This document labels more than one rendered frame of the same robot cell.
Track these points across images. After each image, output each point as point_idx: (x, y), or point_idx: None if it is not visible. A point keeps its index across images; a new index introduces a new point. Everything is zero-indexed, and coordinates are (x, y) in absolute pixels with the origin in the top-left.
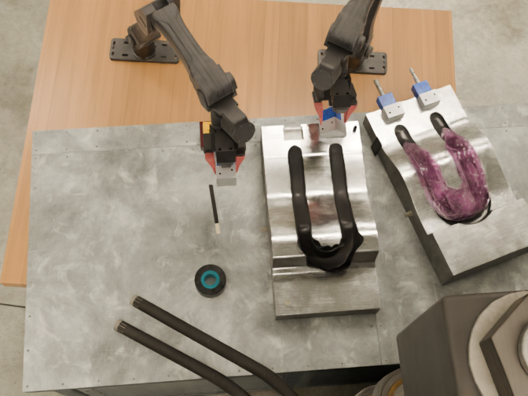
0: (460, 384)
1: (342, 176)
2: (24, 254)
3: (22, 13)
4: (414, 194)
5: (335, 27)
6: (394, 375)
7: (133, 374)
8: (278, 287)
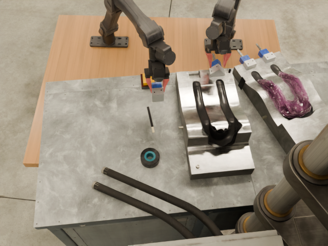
0: None
1: (225, 96)
2: (38, 147)
3: (44, 52)
4: (267, 104)
5: (218, 4)
6: (300, 143)
7: (103, 214)
8: (191, 158)
